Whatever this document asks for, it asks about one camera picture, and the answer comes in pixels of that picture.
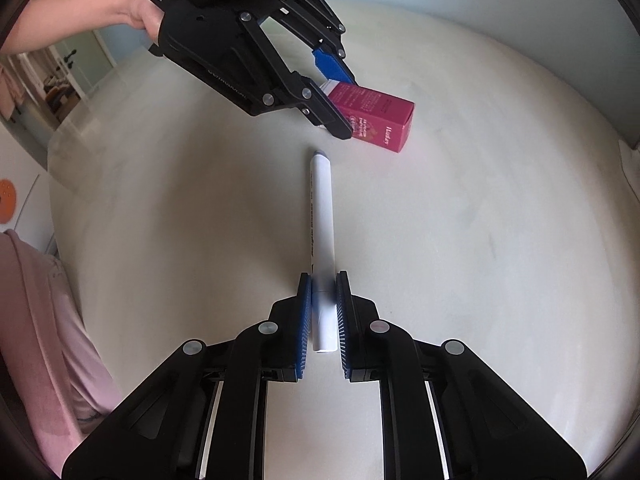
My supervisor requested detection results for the wooden shelf unit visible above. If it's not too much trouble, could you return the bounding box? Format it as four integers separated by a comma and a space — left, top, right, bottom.
0, 51, 84, 125

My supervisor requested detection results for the pink cardboard box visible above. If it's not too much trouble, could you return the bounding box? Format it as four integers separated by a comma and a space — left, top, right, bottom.
320, 80, 416, 154

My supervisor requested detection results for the person's left forearm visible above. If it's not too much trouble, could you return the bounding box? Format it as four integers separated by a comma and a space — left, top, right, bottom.
0, 0, 133, 54

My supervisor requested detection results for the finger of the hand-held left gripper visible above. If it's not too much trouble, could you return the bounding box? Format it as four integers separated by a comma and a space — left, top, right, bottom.
260, 0, 358, 87
238, 10, 354, 141

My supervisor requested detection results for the white marker pen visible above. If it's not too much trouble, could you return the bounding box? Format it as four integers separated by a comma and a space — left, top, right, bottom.
307, 149, 337, 353

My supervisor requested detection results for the person's left hand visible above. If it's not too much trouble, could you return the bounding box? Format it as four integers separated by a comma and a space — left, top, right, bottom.
125, 0, 164, 32

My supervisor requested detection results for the orange round disc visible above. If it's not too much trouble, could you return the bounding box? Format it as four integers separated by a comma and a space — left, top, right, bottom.
0, 178, 19, 225

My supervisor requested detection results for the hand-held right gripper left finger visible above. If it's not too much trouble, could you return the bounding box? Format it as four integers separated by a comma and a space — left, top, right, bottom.
60, 271, 314, 480

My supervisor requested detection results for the person's pink clothing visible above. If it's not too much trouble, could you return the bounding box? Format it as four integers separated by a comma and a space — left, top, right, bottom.
0, 229, 123, 472

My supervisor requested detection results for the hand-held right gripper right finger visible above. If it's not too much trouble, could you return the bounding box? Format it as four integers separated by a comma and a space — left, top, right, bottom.
335, 270, 587, 480

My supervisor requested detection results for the white cabinet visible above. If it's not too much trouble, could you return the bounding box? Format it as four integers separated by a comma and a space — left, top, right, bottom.
0, 121, 57, 257

